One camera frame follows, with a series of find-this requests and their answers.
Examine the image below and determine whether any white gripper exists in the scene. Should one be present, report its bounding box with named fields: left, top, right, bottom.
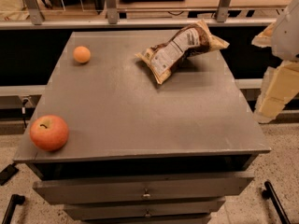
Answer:
left=251, top=0, right=299, bottom=123

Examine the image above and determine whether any grey drawer cabinet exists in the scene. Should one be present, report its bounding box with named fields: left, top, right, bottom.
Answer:
left=15, top=31, right=268, bottom=224

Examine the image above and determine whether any grey drawer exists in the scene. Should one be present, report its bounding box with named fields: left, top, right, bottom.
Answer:
left=64, top=197, right=225, bottom=220
left=33, top=172, right=253, bottom=204

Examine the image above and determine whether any red apple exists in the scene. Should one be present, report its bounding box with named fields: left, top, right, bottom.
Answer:
left=29, top=115, right=69, bottom=151

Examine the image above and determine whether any brown chip bag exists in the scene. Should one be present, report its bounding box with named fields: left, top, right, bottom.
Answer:
left=136, top=20, right=229, bottom=85

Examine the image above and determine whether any black flat floor object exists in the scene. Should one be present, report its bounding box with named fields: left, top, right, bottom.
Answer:
left=0, top=163, right=19, bottom=186

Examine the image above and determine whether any upper grey drawer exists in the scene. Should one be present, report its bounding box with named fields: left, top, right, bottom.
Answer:
left=33, top=172, right=253, bottom=204

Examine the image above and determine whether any small orange fruit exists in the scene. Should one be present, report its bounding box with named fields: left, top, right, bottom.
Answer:
left=73, top=46, right=91, bottom=63

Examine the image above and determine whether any black bar floor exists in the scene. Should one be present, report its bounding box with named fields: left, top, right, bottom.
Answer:
left=2, top=194, right=25, bottom=224
left=262, top=180, right=291, bottom=224

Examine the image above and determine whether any black bar right floor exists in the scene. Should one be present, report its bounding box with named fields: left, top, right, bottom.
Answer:
left=262, top=180, right=291, bottom=224

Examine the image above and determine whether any lower grey drawer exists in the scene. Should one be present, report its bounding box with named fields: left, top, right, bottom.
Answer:
left=64, top=197, right=225, bottom=220

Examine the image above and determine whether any black bar left floor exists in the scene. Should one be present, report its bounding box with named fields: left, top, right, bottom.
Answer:
left=2, top=194, right=25, bottom=224

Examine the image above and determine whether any metal railing frame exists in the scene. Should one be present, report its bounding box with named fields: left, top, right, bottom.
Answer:
left=0, top=0, right=291, bottom=30

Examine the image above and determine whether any black cable on wall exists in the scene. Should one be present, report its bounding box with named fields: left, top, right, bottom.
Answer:
left=21, top=97, right=30, bottom=129

